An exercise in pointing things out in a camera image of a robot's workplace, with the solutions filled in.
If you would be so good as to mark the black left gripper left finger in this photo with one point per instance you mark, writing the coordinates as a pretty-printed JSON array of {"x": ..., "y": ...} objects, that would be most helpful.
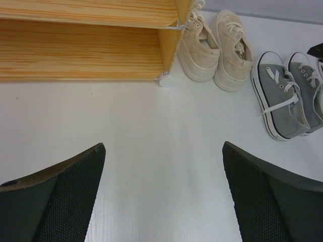
[{"x": 54, "y": 204}]

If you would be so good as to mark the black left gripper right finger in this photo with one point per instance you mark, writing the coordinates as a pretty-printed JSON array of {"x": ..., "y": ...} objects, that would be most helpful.
[{"x": 272, "y": 203}]

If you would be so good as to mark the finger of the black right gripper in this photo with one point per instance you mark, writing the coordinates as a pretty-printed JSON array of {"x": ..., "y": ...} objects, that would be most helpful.
[{"x": 316, "y": 51}]

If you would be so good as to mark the beige canvas shoe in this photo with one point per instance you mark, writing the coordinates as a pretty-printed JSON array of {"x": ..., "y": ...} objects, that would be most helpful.
[
  {"x": 199, "y": 51},
  {"x": 236, "y": 57}
]

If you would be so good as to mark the wooden shoe cabinet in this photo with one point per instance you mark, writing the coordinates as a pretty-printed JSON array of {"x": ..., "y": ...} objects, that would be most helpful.
[{"x": 92, "y": 40}]

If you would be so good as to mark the grey sneaker right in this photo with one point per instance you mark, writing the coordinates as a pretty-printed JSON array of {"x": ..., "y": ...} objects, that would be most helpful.
[{"x": 310, "y": 85}]

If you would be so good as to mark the grey sneaker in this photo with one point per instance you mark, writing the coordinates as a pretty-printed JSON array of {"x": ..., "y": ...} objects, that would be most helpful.
[
  {"x": 310, "y": 85},
  {"x": 279, "y": 98}
]

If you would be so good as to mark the grey sneaker left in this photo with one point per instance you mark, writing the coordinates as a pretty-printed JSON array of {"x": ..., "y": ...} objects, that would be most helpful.
[{"x": 279, "y": 98}]

